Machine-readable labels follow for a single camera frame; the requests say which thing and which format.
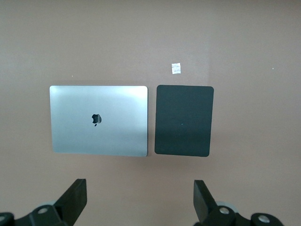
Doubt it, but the silver closed laptop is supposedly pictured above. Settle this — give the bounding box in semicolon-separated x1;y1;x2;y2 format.
49;85;149;157

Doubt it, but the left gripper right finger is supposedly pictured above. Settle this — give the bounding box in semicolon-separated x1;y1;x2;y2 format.
193;179;253;226

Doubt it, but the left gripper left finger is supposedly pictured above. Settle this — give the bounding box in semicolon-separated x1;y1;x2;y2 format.
15;178;87;226

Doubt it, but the black mouse pad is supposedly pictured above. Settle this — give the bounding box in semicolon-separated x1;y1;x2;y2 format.
154;84;214;157

